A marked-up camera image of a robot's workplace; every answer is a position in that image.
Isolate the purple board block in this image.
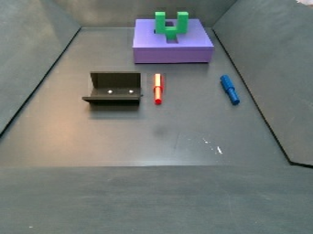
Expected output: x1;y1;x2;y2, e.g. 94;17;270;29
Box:
133;19;214;64

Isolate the black angle bracket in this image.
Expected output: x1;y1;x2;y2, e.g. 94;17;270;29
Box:
82;71;142;104

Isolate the blue peg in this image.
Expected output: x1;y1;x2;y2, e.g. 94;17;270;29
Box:
221;75;240;105

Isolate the green U-shaped block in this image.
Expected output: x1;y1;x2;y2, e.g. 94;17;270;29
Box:
154;12;189;40

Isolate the red peg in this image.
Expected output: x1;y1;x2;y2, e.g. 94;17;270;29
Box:
154;73;163;105

